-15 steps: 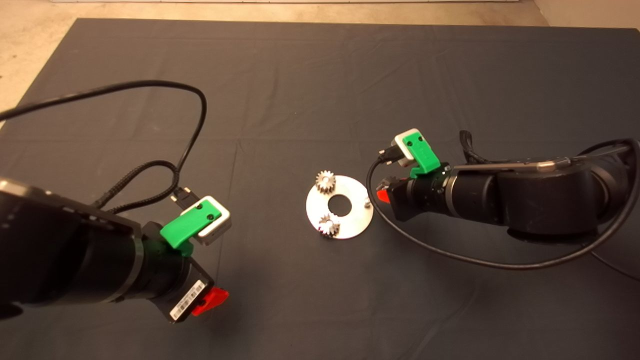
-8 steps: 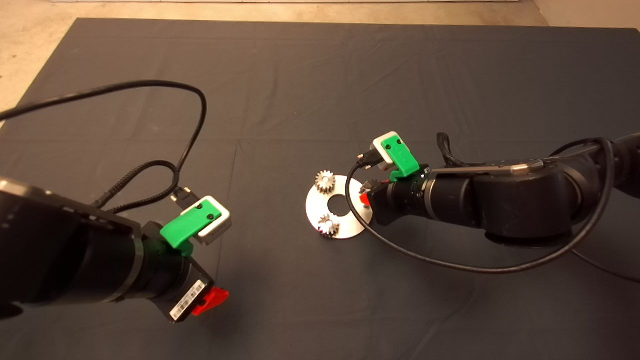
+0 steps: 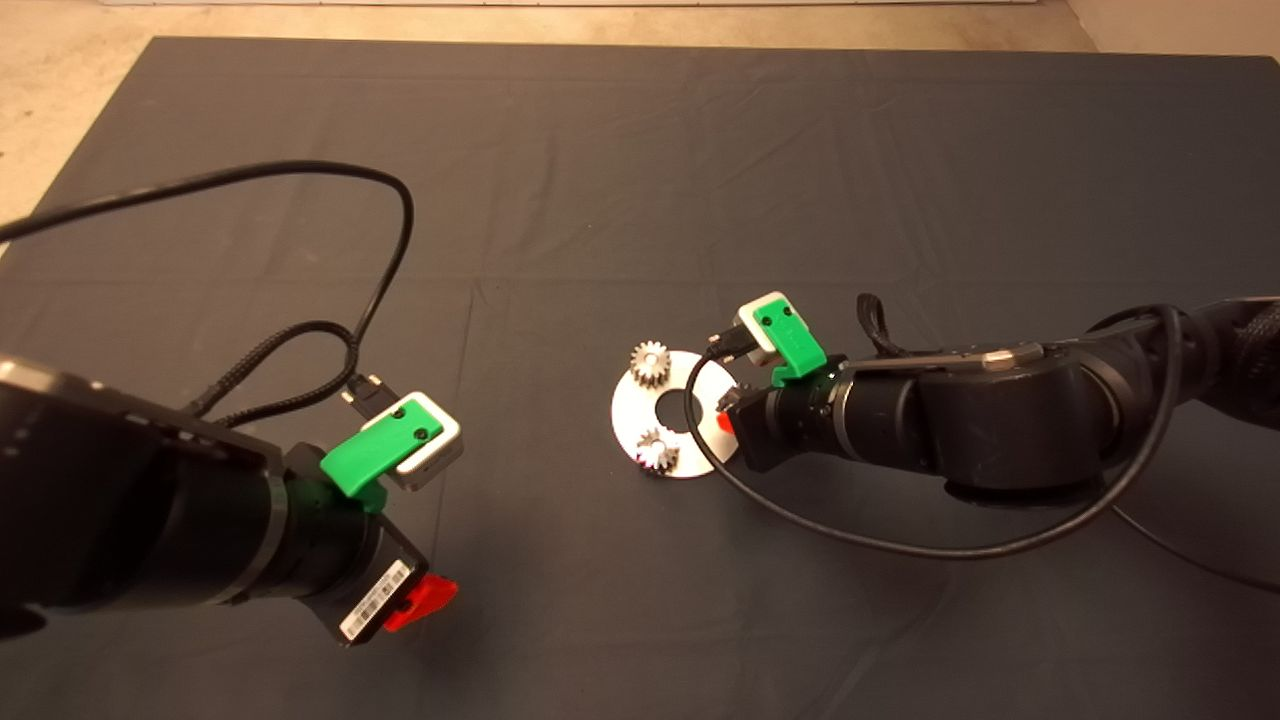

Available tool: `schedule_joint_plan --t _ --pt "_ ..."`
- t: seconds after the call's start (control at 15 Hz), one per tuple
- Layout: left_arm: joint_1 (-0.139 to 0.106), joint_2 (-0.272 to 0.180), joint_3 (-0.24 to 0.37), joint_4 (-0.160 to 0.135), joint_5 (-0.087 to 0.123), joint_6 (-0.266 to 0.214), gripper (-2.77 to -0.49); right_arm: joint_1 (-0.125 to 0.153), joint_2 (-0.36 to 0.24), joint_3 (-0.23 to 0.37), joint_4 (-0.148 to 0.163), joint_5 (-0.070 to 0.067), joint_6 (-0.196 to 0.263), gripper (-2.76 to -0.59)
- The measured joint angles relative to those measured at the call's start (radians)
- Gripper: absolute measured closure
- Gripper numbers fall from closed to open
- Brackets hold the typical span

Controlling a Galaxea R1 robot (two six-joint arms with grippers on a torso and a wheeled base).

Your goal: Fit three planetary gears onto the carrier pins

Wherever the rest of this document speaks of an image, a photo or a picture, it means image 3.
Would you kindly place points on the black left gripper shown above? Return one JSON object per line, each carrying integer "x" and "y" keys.
{"x": 350, "y": 560}

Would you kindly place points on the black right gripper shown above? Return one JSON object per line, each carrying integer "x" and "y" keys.
{"x": 790, "y": 425}

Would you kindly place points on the small steel planetary gear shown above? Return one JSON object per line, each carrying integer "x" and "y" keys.
{"x": 650, "y": 365}
{"x": 657, "y": 452}

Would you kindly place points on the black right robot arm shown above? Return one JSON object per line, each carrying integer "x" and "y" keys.
{"x": 1000, "y": 420}

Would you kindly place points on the round metal carrier plate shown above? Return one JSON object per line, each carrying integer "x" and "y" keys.
{"x": 628, "y": 415}

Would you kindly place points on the dark grey table cloth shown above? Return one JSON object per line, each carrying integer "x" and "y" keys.
{"x": 640, "y": 150}

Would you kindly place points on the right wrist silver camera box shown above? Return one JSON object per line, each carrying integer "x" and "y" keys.
{"x": 755, "y": 325}

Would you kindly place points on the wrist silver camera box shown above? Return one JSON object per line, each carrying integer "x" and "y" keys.
{"x": 755, "y": 325}
{"x": 435, "y": 455}

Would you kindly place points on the right wrist green camera mount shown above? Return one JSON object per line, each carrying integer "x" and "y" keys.
{"x": 795, "y": 345}

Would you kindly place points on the wrist green camera mount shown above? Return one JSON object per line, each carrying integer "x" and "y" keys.
{"x": 795, "y": 345}
{"x": 375, "y": 450}

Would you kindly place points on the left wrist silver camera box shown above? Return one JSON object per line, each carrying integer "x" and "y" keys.
{"x": 435, "y": 455}

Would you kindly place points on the left wrist green camera mount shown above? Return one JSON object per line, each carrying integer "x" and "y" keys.
{"x": 375, "y": 450}

